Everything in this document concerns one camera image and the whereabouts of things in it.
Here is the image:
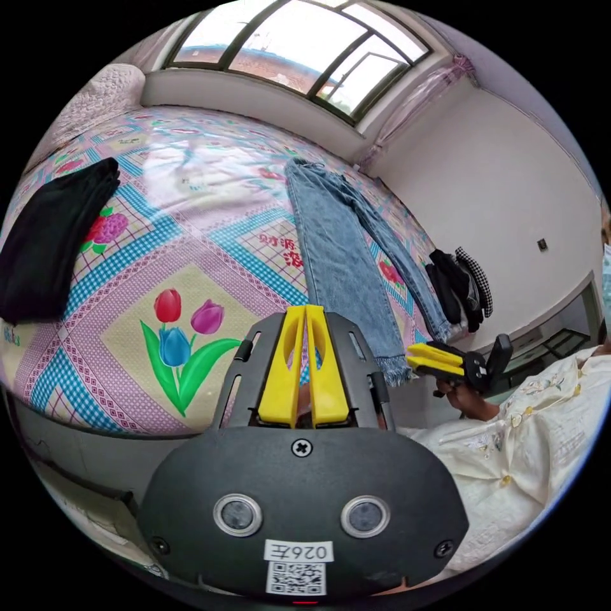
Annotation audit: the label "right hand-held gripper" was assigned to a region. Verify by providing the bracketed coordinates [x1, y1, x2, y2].
[405, 340, 491, 398]

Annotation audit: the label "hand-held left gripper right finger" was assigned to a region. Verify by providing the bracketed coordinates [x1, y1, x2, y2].
[305, 305, 352, 428]

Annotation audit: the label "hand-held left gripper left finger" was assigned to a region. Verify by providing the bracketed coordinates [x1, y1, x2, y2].
[257, 305, 306, 428]

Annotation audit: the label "light blue jeans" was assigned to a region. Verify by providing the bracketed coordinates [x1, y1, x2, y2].
[284, 157, 454, 388]

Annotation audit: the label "person's right hand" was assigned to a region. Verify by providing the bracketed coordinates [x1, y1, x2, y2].
[447, 380, 501, 423]

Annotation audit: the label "pile of clothes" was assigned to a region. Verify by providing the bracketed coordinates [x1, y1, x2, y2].
[424, 246, 495, 334]

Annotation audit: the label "person's body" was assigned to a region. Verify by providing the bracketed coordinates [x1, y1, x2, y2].
[395, 202, 611, 576]

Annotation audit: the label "bed with flower-print sheet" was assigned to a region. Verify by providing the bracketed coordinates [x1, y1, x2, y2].
[0, 104, 462, 439]

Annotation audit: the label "sheer pink curtain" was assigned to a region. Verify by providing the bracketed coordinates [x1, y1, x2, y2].
[356, 53, 479, 174]

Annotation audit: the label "black folded garment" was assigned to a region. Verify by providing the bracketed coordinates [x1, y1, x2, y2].
[0, 157, 122, 327]

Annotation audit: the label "pale pink quilted cushion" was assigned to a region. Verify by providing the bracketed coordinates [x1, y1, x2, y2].
[26, 63, 147, 169]

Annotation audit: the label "dark-framed window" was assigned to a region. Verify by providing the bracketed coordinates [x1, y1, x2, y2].
[164, 0, 433, 128]

